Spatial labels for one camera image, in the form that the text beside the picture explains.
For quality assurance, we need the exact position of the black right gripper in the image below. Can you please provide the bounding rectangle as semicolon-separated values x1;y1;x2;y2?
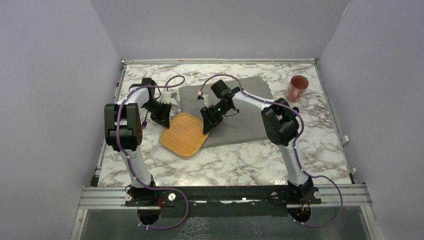
199;102;230;136

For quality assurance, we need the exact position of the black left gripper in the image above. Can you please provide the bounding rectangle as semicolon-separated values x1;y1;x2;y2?
142;99;172;128

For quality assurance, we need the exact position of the woven yellow wicker tray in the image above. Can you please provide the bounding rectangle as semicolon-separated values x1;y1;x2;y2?
160;113;209;158

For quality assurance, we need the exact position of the grey scalloped cloth placemat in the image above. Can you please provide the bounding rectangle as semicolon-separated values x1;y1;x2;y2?
178;76;275;149

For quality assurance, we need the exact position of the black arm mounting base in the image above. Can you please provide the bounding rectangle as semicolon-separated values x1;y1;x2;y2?
124;185;322;219

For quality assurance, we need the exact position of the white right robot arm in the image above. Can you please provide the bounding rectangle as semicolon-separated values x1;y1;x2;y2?
197;80;314;204

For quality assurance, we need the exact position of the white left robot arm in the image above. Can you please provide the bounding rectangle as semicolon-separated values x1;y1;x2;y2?
104;78;172;206

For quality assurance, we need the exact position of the purple iridescent fork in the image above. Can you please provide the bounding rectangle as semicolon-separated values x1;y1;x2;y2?
141;111;149;130

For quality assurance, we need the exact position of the pink patterned cup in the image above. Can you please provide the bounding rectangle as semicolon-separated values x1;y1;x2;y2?
286;75;309;103

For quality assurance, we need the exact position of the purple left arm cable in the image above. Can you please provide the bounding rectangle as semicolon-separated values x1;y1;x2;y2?
115;74;190;231

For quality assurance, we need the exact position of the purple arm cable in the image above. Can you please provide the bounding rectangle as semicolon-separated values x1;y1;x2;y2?
197;74;344;229
115;74;190;231

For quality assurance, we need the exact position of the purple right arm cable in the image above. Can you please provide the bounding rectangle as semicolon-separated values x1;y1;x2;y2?
197;74;344;229

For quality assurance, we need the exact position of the aluminium table frame rail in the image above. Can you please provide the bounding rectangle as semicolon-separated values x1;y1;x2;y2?
69;186;133;240

